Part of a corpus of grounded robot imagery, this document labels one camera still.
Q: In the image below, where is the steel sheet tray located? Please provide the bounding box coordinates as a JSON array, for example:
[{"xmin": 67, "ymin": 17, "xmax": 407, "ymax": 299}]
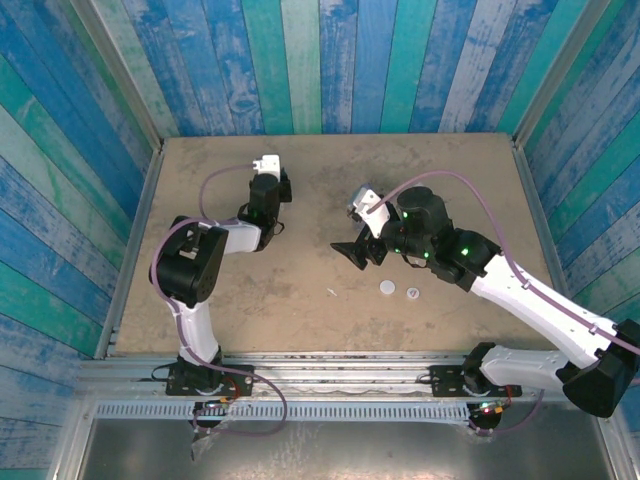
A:
[{"xmin": 78, "ymin": 417, "xmax": 617, "ymax": 480}]

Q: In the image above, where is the aluminium table side rail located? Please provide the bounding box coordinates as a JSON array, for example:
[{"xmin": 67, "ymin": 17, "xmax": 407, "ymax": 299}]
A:
[
  {"xmin": 93, "ymin": 144, "xmax": 166, "ymax": 360},
  {"xmin": 510, "ymin": 134, "xmax": 592, "ymax": 361}
]

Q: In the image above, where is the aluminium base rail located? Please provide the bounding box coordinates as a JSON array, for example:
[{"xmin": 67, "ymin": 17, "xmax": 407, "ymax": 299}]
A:
[{"xmin": 74, "ymin": 351, "xmax": 615, "ymax": 402}]

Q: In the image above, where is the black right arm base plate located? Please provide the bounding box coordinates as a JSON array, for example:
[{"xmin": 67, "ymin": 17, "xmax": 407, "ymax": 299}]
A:
[{"xmin": 430, "ymin": 364, "xmax": 522, "ymax": 399}]

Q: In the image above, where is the white slotted cable duct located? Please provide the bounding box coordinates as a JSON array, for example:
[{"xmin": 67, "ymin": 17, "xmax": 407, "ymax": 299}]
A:
[{"xmin": 93, "ymin": 401, "xmax": 472, "ymax": 425}]

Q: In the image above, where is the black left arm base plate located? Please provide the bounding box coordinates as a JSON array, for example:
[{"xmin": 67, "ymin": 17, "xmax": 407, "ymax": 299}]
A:
[{"xmin": 166, "ymin": 363, "xmax": 255, "ymax": 399}]

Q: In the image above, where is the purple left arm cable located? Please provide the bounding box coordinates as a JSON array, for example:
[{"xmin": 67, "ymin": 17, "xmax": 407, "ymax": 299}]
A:
[{"xmin": 149, "ymin": 162, "xmax": 289, "ymax": 441}]

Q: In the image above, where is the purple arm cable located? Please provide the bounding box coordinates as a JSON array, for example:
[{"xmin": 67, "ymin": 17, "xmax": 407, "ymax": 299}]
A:
[
  {"xmin": 149, "ymin": 162, "xmax": 289, "ymax": 441},
  {"xmin": 367, "ymin": 169, "xmax": 640, "ymax": 437}
]

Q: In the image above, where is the aluminium corner post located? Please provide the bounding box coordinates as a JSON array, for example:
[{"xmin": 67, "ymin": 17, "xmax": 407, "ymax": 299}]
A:
[
  {"xmin": 512, "ymin": 0, "xmax": 615, "ymax": 149},
  {"xmin": 68, "ymin": 0, "xmax": 165, "ymax": 151}
]

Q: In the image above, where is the small circuit board with wires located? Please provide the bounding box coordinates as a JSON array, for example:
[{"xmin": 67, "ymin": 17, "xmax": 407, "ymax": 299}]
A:
[
  {"xmin": 193, "ymin": 397, "xmax": 236, "ymax": 416},
  {"xmin": 474, "ymin": 399, "xmax": 512, "ymax": 416}
]

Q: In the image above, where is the black round cable mount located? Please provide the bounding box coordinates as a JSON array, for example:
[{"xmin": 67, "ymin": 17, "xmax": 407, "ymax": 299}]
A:
[
  {"xmin": 472, "ymin": 413, "xmax": 501, "ymax": 436},
  {"xmin": 192, "ymin": 414, "xmax": 221, "ymax": 436}
]

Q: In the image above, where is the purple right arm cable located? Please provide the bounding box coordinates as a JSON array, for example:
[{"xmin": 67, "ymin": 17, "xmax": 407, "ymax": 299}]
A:
[{"xmin": 367, "ymin": 169, "xmax": 640, "ymax": 437}]

